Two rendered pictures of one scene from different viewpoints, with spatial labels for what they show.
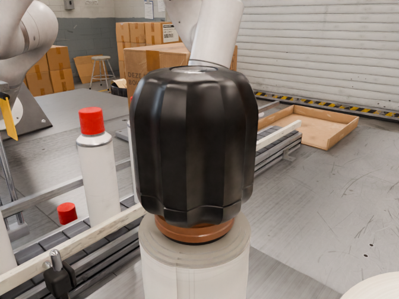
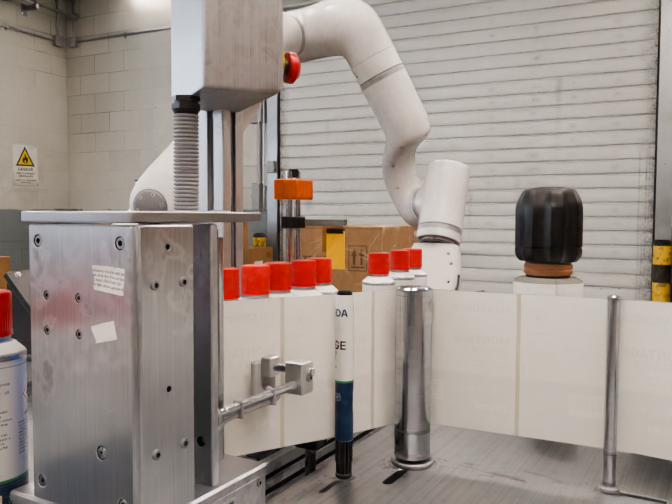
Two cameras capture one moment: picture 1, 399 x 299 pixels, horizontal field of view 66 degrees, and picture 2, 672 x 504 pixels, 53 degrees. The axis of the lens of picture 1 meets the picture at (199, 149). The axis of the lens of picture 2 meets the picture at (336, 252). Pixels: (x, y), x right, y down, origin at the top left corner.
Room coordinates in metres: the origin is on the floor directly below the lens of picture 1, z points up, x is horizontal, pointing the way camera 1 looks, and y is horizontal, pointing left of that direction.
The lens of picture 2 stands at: (-0.58, 0.43, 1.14)
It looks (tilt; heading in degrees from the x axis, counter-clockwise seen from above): 3 degrees down; 348
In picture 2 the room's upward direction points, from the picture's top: straight up
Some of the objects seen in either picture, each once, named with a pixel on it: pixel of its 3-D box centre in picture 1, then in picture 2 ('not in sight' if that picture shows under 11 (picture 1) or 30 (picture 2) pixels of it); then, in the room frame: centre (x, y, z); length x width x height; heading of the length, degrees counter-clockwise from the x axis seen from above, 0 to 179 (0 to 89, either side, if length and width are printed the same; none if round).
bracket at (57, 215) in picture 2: not in sight; (148, 215); (-0.06, 0.47, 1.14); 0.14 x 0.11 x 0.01; 139
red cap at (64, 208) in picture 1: (67, 213); not in sight; (0.52, 0.26, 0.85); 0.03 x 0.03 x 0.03
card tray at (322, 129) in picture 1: (307, 124); not in sight; (1.07, -0.39, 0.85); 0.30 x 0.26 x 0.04; 139
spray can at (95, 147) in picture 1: (99, 172); (378, 318); (0.43, 0.16, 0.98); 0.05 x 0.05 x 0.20
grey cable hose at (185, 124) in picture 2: not in sight; (186, 183); (0.26, 0.45, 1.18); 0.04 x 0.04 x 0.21
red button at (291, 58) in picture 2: not in sight; (286, 67); (0.26, 0.32, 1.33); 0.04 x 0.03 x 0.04; 14
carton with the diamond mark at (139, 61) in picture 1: (184, 88); (355, 279); (1.05, 0.05, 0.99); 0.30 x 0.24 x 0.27; 147
